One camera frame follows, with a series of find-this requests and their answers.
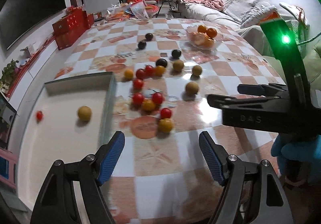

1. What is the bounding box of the red gift box stack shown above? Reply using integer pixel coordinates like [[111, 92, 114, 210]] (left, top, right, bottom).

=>
[[52, 7, 94, 50]]

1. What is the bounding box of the blue gloved right hand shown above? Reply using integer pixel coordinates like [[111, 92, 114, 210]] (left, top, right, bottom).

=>
[[271, 135, 320, 183]]

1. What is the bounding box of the orange mandarin top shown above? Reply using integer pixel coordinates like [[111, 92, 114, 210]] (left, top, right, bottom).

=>
[[197, 25, 207, 34]]

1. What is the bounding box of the red cherry tomato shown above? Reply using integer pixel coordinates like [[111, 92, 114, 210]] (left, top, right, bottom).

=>
[[152, 92, 164, 105]]

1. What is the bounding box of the orange mandarin right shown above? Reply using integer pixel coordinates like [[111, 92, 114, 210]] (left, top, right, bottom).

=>
[[206, 28, 218, 38]]

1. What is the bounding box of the tan longan middle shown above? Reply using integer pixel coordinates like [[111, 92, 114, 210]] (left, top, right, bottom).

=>
[[192, 65, 202, 77]]

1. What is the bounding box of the yellow tomato left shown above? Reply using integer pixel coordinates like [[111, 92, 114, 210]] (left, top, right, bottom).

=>
[[124, 69, 134, 80]]

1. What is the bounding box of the red tomato near tray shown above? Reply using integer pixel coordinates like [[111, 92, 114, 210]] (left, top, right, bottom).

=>
[[133, 79, 144, 90]]

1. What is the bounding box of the clear plastic bag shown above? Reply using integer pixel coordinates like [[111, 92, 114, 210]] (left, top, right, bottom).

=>
[[130, 1, 148, 19]]

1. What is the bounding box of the yellow tomato lower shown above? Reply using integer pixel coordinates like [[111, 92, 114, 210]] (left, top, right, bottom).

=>
[[141, 99, 156, 112]]

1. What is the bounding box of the pink blanket on sofa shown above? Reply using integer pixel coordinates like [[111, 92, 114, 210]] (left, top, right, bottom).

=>
[[201, 0, 225, 11]]

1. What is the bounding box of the tan longan near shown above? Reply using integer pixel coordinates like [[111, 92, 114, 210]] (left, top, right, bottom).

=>
[[185, 81, 199, 96]]

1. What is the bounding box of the dark red tomato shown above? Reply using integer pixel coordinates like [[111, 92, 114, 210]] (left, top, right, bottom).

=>
[[135, 68, 146, 80]]

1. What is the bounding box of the green potted plant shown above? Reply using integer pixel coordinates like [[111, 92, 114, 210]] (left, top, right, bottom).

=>
[[1, 59, 19, 85]]

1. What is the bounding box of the glass fruit bowl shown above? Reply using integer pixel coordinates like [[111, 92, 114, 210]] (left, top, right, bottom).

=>
[[186, 25, 224, 50]]

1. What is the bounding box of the bright red tomato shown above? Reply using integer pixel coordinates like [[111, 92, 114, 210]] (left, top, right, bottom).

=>
[[144, 65, 154, 77]]

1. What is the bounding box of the dark plum far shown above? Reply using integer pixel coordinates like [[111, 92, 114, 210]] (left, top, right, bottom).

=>
[[145, 33, 153, 41]]

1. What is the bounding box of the dark plum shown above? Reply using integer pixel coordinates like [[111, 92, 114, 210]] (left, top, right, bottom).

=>
[[156, 58, 168, 68], [145, 33, 153, 41], [171, 49, 182, 59], [138, 41, 146, 50]]

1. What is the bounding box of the white rectangular tray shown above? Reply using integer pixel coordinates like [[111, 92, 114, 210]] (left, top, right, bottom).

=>
[[17, 72, 116, 209]]

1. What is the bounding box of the red tomato lower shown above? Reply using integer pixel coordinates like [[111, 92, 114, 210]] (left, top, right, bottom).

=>
[[132, 92, 145, 106]]

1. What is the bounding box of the white sofa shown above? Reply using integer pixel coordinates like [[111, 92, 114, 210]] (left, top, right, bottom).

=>
[[176, 0, 309, 56]]

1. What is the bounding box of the yellow tomato nearest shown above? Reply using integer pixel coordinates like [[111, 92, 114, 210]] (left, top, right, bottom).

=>
[[158, 119, 174, 133]]

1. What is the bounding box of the orange mandarin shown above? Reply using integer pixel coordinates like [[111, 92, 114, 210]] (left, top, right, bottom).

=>
[[206, 28, 218, 38], [197, 25, 207, 34]]

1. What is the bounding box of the red tomato nearest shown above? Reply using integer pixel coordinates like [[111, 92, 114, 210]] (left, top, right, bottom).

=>
[[160, 107, 172, 120]]

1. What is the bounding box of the black television screen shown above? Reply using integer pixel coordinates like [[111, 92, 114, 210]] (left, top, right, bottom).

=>
[[1, 0, 66, 49]]

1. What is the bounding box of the yellow cherry tomato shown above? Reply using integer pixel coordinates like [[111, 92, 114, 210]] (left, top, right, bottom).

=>
[[154, 66, 166, 77]]

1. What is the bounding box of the small red tomato in tray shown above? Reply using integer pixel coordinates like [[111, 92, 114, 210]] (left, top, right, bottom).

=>
[[36, 110, 44, 122]]

